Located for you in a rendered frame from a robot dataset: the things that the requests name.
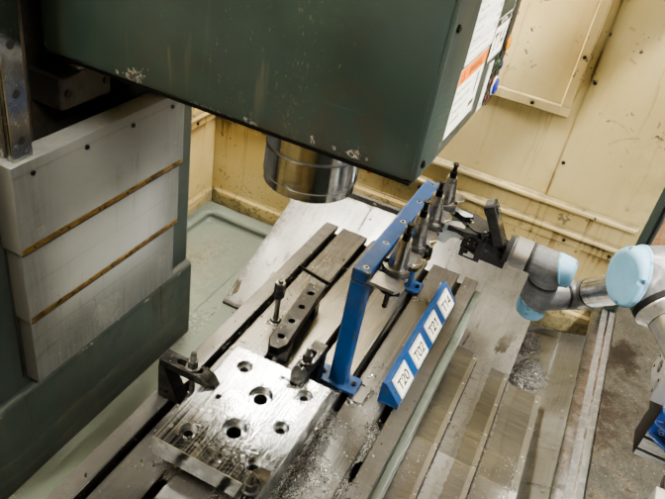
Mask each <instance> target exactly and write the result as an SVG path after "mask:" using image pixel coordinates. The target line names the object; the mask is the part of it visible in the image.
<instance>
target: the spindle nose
mask: <svg viewBox="0 0 665 499"><path fill-rule="evenodd" d="M358 173H359V168H358V167H355V166H353V165H350V164H347V163H344V162H342V161H339V160H336V159H333V158H331V157H328V156H325V155H322V154H320V153H317V152H314V151H311V150H307V149H304V148H302V147H299V146H296V145H293V144H291V143H288V142H285V141H282V140H280V139H277V138H274V137H271V136H269V135H266V141H265V150H264V159H263V178H264V180H265V182H266V183H267V184H268V186H269V187H271V188H272V189H273V190H274V191H275V192H277V193H278V194H280V195H282V196H284V197H286V198H289V199H291V200H295V201H298V202H303V203H309V204H329V203H334V202H337V201H340V200H342V199H344V198H346V197H348V196H349V195H350V194H351V193H352V192H353V190H354V186H355V184H356V182H357V177H358Z"/></svg>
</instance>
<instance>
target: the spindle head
mask: <svg viewBox="0 0 665 499"><path fill-rule="evenodd" d="M481 4H482V0H41V10H42V21H43V33H44V44H45V47H46V49H47V50H46V54H49V55H52V56H54V57H57V58H60V59H63V60H65V61H68V62H71V63H73V64H76V65H79V66H82V67H84V68H87V69H90V70H93V71H95V72H98V73H101V74H104V75H106V76H109V77H112V78H115V79H117V80H120V81H123V82H126V83H128V84H131V85H134V86H135V87H138V88H141V89H144V90H146V91H149V92H152V93H155V94H157V95H160V96H163V97H166V98H168V99H171V100H174V101H177V102H179V103H182V104H185V105H188V106H190V107H193V108H196V109H198V110H201V111H204V112H207V113H209V114H212V115H215V116H218V117H220V118H223V119H226V120H229V121H231V122H234V123H237V124H240V125H242V126H245V127H248V128H250V129H253V130H256V131H259V132H261V133H263V134H266V135H269V136H271V137H274V138H277V139H280V140H282V141H285V142H288V143H291V144H293V145H296V146H299V147H302V148H304V149H307V150H311V151H314V152H317V153H320V154H322V155H325V156H328V157H331V158H333V159H336V160H339V161H342V162H344V163H347V164H350V165H353V166H355V167H358V168H361V169H364V170H366V171H369V172H372V173H374V174H377V175H380V176H383V177H385V178H388V179H391V180H394V181H396V182H399V183H402V184H405V185H407V186H409V185H410V184H411V183H412V182H415V181H416V180H417V179H418V178H419V177H420V175H421V174H422V173H423V172H424V171H425V170H426V168H427V167H428V166H429V165H430V164H431V163H432V161H433V160H434V159H435V158H436V157H437V156H438V155H439V153H440V152H441V151H442V150H443V149H444V148H445V147H446V145H447V144H448V143H449V142H450V141H451V140H452V138H453V137H454V136H455V135H456V134H457V133H458V132H459V130H460V129H461V128H462V127H463V126H464V125H465V124H466V122H467V121H468V120H469V119H470V118H471V117H472V116H473V114H474V113H475V111H476V108H477V104H478V101H479V98H480V94H481V91H482V88H483V84H484V81H485V78H486V74H487V71H488V68H489V64H490V63H491V62H492V61H493V60H495V58H496V57H497V56H500V53H501V51H499V52H498V53H497V54H496V55H494V56H493V57H492V58H491V59H490V60H489V61H488V62H487V63H486V60H487V57H488V54H489V50H490V47H491V44H489V45H488V46H487V47H486V49H487V48H489V50H488V53H487V56H486V60H485V63H484V67H483V70H482V73H481V77H480V80H479V84H478V87H477V90H476V94H475V97H474V101H473V104H472V107H471V110H470V111H469V112H468V113H467V114H466V116H465V117H464V118H463V119H462V120H461V121H460V122H459V123H458V124H457V126H456V127H455V128H454V129H453V130H452V131H451V132H450V133H449V135H448V136H447V137H446V138H445V139H444V140H442V139H443V136H444V132H445V128H446V125H447V121H448V117H449V114H450V110H451V107H452V103H453V99H454V96H455V92H456V89H457V85H458V81H459V78H460V74H461V71H462V70H463V69H464V68H466V67H467V66H468V65H469V64H470V63H471V62H472V61H473V60H474V59H475V58H477V57H478V56H479V55H480V54H481V53H482V52H483V51H484V50H483V51H481V52H480V53H479V54H478V55H477V56H476V57H475V58H474V59H473V60H471V61H470V62H469V63H468V64H467V65H466V66H465V67H464V64H465V60H466V57H467V54H468V50H469V47H470V43H471V40H472V36H473V32H474V29H475V25H476V22H477V18H478V14H479V11H480V7H481Z"/></svg>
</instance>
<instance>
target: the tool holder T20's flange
mask: <svg viewBox="0 0 665 499"><path fill-rule="evenodd" d="M389 257H390V255H388V256H386V257H385V259H384V261H383V262H382V268H381V269H380V271H382V272H384V273H387V274H389V275H391V276H394V277H396V278H399V279H401V280H403V281H404V283H406V282H408V278H407V277H410V273H411V272H412V269H413V267H412V265H411V263H410V262H409V268H408V269H407V270H406V271H397V270H394V269H392V268H391V267H390V266H389V265H388V263H387V261H388V259H389Z"/></svg>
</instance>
